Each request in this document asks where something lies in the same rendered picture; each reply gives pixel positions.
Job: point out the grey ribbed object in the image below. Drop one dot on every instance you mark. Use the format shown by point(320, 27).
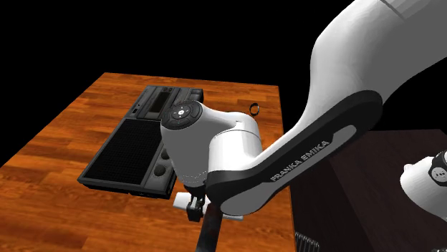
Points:
point(306, 243)

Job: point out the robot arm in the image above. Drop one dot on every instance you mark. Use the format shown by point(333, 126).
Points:
point(349, 62)

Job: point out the black portable radio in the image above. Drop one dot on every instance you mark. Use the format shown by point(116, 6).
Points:
point(129, 153)

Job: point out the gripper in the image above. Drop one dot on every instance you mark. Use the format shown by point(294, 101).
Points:
point(210, 230)

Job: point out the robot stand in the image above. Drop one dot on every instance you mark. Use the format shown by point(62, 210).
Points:
point(366, 199)

